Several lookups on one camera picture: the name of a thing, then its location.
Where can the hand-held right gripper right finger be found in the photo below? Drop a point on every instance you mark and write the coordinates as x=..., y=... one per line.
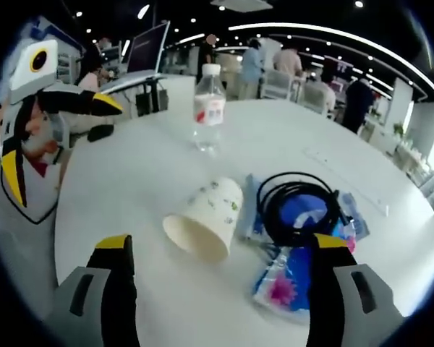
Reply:
x=332, y=296

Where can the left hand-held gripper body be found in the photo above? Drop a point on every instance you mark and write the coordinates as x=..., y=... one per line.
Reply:
x=32, y=77

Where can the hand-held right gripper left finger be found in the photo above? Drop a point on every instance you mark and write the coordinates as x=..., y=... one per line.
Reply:
x=101, y=296

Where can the blue pink flower packet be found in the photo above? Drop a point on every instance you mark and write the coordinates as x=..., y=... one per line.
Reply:
x=282, y=289

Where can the white blue printed packet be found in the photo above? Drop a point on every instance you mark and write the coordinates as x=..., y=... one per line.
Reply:
x=356, y=220

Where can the clear plastic water bottle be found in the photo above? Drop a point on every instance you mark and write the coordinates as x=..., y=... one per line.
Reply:
x=208, y=108

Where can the white printed paper cup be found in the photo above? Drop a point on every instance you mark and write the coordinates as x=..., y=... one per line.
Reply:
x=217, y=206

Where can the person's left hand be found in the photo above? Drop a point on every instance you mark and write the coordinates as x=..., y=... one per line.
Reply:
x=41, y=137

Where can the black chair armrest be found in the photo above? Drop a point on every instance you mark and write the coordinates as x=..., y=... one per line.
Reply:
x=100, y=133

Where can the white desk with screen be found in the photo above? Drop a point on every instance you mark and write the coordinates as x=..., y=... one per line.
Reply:
x=130, y=81

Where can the dark display screen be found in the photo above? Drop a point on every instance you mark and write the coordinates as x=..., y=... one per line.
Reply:
x=146, y=48

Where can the white table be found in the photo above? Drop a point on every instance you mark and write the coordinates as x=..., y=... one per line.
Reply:
x=148, y=173

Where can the green potted plant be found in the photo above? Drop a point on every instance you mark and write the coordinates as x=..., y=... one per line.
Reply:
x=399, y=129

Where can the ceiling air vent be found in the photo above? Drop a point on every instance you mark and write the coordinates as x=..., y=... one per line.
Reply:
x=240, y=4

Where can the white chair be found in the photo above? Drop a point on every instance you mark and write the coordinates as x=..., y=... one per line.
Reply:
x=316, y=101
x=278, y=86

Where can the white pillar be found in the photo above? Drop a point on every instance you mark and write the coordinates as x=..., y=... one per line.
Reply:
x=421, y=119

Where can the curved ceiling light strip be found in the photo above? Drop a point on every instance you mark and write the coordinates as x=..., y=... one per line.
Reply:
x=347, y=36

